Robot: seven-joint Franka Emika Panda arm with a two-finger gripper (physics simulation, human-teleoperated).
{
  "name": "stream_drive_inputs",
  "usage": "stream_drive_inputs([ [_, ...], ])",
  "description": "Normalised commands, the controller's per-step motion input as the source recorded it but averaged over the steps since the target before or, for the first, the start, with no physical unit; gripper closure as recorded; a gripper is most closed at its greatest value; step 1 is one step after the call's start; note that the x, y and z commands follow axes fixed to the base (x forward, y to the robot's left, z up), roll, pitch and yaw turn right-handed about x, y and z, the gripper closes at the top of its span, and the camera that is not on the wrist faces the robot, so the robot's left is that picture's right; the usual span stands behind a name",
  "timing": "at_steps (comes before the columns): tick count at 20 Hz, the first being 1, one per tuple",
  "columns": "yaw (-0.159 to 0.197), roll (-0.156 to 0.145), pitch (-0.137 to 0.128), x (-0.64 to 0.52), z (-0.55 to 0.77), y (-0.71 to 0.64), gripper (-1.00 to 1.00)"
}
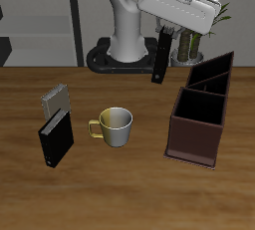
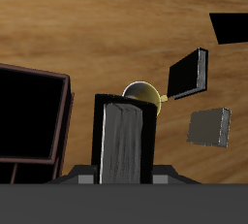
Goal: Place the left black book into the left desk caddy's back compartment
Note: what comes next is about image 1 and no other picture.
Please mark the grey shelf unit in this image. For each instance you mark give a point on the grey shelf unit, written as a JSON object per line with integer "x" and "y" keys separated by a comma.
{"x": 36, "y": 25}

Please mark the yellow and white mug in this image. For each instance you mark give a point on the yellow and white mug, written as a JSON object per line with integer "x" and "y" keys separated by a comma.
{"x": 118, "y": 131}

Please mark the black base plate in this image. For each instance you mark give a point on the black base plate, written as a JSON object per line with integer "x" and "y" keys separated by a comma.
{"x": 99, "y": 63}

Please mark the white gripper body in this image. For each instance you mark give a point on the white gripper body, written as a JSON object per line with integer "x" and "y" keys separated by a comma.
{"x": 179, "y": 10}

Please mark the thin black book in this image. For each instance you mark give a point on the thin black book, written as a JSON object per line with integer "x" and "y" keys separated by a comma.
{"x": 162, "y": 58}

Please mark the thick black book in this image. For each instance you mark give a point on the thick black book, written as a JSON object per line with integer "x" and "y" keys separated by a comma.
{"x": 58, "y": 141}

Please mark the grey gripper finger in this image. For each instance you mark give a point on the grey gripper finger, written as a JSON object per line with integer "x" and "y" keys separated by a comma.
{"x": 173, "y": 31}
{"x": 160, "y": 26}

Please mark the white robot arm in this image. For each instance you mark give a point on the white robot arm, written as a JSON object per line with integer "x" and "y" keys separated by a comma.
{"x": 127, "y": 25}

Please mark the dark brown desk caddy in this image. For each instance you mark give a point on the dark brown desk caddy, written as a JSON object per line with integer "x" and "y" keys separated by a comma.
{"x": 194, "y": 137}

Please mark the pot plant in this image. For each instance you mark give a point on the pot plant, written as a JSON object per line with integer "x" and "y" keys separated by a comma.
{"x": 183, "y": 46}

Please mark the dark block by shelf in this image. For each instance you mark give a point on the dark block by shelf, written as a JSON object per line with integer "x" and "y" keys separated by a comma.
{"x": 4, "y": 51}

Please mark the grey book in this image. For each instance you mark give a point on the grey book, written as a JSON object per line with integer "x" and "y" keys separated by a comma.
{"x": 56, "y": 103}

